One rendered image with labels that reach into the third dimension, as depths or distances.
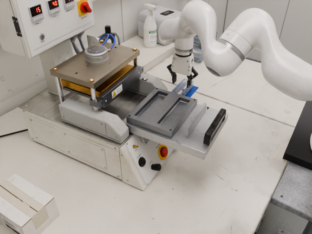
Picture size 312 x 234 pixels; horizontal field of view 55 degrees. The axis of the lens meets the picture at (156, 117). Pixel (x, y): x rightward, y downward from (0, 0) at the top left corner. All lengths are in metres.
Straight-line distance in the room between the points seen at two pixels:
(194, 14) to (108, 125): 0.43
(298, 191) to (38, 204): 0.85
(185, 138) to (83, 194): 0.41
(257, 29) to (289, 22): 2.33
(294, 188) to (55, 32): 0.97
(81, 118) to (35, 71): 0.63
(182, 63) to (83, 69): 0.54
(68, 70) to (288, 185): 0.85
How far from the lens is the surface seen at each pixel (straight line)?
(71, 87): 1.06
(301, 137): 1.25
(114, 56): 1.08
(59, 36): 1.11
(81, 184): 1.11
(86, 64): 1.05
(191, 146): 0.90
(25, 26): 1.01
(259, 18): 0.93
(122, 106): 1.13
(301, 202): 1.14
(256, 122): 1.40
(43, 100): 1.23
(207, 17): 0.94
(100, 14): 1.81
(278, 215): 2.05
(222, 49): 0.90
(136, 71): 1.11
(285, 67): 0.87
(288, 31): 3.27
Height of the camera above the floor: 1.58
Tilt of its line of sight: 38 degrees down
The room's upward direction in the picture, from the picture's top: straight up
